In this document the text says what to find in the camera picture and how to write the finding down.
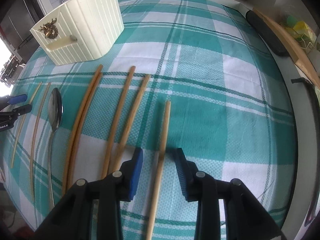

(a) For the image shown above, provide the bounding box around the pale bamboo chopstick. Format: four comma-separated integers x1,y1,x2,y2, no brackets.
10,82,42,168
29,82,52,202

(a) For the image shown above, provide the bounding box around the wooden chopstick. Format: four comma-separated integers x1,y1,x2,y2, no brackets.
100,66,136,179
146,101,171,240
108,74,150,174
67,72,102,190
62,64,103,195

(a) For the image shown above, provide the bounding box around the metal spoon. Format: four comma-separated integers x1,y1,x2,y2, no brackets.
47,88,63,211

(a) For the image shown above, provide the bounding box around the grey refrigerator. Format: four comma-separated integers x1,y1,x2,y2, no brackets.
1,0,44,63

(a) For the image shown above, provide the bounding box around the cream ribbed utensil holder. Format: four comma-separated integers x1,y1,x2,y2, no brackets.
30,0,124,66

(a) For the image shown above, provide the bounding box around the teal white plaid tablecloth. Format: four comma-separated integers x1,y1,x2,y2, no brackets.
1,0,296,239

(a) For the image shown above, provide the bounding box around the wooden cutting board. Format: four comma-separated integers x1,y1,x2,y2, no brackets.
253,8,320,87

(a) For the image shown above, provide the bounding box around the yellow green bag bundle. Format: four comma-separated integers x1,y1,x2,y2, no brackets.
279,5,317,55

